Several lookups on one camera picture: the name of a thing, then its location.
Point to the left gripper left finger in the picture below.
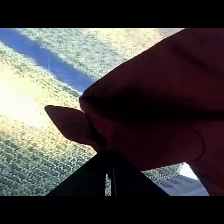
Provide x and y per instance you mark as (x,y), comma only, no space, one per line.
(85,181)

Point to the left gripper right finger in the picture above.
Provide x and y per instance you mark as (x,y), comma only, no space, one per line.
(135,183)

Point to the red garment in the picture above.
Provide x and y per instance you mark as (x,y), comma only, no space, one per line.
(160,100)

